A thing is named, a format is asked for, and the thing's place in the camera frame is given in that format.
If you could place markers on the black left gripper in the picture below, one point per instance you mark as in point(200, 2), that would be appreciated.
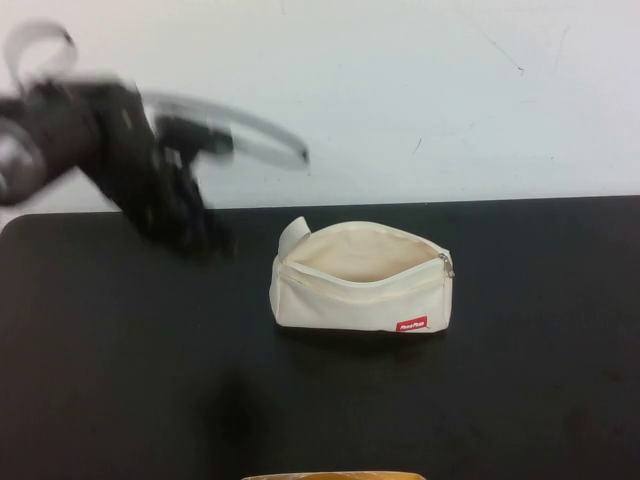
point(135, 165)

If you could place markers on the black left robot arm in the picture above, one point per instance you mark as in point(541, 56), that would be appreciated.
point(45, 145)

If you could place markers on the white fabric pencil case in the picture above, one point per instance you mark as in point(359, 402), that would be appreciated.
point(340, 305)

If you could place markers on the yellow cardboard box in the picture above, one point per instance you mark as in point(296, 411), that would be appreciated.
point(330, 476)

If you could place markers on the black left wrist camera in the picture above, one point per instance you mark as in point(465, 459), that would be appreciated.
point(200, 135)

